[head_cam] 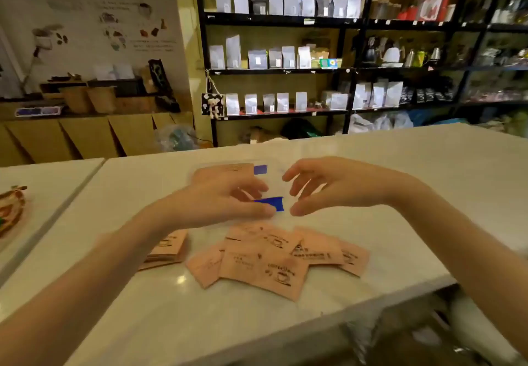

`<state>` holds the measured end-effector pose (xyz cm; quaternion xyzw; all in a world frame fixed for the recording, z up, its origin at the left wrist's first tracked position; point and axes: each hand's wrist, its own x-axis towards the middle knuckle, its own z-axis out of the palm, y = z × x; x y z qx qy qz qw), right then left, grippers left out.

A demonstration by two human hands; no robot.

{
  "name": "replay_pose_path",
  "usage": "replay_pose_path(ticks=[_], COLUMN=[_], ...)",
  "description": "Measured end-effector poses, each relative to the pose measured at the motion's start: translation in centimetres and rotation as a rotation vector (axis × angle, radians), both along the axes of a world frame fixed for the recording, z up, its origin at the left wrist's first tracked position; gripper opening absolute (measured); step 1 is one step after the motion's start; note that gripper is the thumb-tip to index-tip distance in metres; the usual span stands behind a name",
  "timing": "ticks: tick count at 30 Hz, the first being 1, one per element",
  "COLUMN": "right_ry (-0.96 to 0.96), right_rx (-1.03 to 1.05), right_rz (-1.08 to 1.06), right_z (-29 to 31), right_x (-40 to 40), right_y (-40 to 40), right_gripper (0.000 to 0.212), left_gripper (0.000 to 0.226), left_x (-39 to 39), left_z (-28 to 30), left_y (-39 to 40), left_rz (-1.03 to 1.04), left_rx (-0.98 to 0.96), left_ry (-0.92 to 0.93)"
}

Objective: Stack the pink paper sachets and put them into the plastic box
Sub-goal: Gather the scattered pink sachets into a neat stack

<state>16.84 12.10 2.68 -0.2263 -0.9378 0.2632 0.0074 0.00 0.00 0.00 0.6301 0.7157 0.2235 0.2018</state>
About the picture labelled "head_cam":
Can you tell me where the illustrated white wall poster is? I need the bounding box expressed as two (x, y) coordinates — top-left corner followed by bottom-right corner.
(0, 0), (191, 98)

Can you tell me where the black pouch with teddy bear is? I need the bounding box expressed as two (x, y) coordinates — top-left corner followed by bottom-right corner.
(201, 92), (225, 120)

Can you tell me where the heap of white plastic bags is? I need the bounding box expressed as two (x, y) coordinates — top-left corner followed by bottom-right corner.
(348, 113), (415, 135)

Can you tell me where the brown paper bag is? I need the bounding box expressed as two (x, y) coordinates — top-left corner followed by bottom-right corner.
(242, 125), (286, 145)

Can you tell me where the white banner with black letters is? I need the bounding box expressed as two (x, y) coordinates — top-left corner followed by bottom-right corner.
(0, 27), (24, 99)

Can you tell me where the row of white pouches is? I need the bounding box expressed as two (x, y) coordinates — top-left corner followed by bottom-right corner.
(224, 91), (349, 117)
(214, 0), (364, 19)
(208, 34), (312, 70)

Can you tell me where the woven bamboo basket tray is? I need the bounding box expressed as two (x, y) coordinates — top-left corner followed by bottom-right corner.
(0, 185), (28, 238)

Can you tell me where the person's right hand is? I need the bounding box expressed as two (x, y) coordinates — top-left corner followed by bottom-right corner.
(282, 157), (413, 217)

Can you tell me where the person's right forearm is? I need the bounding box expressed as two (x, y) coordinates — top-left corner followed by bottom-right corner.
(392, 174), (528, 358)

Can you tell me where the black plastic bag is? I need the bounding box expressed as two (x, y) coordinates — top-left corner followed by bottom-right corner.
(282, 117), (326, 140)

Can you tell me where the clear plastic bag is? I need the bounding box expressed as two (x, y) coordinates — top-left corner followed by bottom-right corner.
(156, 124), (200, 153)

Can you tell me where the person's left hand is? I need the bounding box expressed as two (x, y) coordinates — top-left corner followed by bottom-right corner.
(158, 171), (277, 239)

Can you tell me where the black patterned bag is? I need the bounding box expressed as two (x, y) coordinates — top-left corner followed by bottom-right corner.
(148, 59), (182, 113)

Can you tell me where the clear plastic container blue tape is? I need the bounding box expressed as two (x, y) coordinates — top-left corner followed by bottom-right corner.
(188, 158), (300, 224)

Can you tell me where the large white pouch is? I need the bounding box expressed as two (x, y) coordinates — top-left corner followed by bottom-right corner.
(384, 81), (405, 108)
(369, 81), (389, 109)
(353, 82), (372, 110)

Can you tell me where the black metal shelf unit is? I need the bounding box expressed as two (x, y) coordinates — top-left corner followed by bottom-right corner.
(192, 0), (528, 148)

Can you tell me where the wooden cabinet counter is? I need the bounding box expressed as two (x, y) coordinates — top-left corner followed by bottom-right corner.
(0, 97), (195, 169)

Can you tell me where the dark wooden desk organizer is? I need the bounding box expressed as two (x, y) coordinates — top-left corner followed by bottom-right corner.
(40, 76), (146, 99)

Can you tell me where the white kettle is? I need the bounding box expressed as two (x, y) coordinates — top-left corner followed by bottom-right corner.
(381, 47), (404, 66)

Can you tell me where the person's left forearm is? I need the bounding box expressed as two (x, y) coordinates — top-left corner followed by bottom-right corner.
(0, 207), (174, 366)

